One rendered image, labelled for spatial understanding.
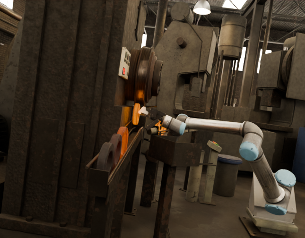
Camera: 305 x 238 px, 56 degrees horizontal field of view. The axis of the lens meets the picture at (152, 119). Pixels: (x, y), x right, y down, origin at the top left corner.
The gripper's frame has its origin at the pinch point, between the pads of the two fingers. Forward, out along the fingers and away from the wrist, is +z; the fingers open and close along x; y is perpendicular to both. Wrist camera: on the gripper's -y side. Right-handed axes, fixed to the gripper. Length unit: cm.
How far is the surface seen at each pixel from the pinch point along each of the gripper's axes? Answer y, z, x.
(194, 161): -11, -47, 37
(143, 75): 25.3, 6.2, 3.2
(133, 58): 33.7, 18.2, -2.1
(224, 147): -8, -116, -218
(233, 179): -31, -118, -119
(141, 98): 9.7, 1.6, -5.0
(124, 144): -17, -6, 47
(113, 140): -12, -4, 77
